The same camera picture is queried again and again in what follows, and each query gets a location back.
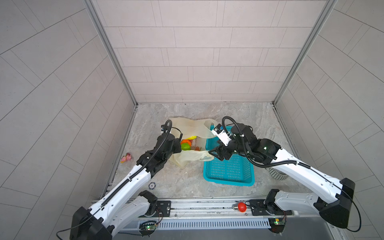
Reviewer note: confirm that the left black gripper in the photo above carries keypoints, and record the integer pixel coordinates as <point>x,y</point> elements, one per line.
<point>175,142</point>

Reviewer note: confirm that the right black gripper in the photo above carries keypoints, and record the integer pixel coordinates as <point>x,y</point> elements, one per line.
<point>220,147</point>

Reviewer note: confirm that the green mottled fruit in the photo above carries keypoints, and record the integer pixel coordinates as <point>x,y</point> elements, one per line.
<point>185,146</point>

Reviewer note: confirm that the cream plastic bag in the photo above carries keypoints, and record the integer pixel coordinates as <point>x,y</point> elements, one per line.
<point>184,128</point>

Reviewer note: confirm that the orange fruit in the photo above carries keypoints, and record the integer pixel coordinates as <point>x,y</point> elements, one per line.
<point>186,141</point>

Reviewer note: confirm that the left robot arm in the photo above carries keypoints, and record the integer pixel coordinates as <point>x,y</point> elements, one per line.
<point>107,217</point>

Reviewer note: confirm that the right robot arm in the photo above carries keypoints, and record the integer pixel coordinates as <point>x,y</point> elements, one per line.
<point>330,198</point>

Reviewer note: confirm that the teal plastic basket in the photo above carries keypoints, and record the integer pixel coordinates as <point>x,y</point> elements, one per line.
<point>237,171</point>

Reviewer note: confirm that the small pink toy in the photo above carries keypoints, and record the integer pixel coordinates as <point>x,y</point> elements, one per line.
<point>126,157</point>

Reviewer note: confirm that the red emergency stop button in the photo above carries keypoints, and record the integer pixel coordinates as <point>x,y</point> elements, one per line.
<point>240,206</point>

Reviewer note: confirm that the right circuit board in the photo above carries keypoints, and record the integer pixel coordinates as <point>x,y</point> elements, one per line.
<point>277,225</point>

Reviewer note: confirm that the circuit board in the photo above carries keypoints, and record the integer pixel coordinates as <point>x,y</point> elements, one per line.
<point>148,226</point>
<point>277,225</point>

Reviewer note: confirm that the left circuit board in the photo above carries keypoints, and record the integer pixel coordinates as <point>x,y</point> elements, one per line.
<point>148,226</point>

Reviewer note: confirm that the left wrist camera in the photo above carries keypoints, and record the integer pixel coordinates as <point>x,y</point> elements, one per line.
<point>164,128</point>

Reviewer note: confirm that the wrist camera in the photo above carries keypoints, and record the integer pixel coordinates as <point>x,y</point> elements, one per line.
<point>223,136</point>
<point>164,128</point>

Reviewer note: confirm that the small black ring marker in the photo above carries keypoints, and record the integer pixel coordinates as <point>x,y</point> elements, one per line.
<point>152,185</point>

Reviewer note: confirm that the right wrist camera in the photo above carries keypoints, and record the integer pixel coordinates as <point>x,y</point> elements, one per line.
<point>223,136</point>

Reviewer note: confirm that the aluminium mounting rail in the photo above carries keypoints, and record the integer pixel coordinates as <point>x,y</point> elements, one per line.
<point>210,208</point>

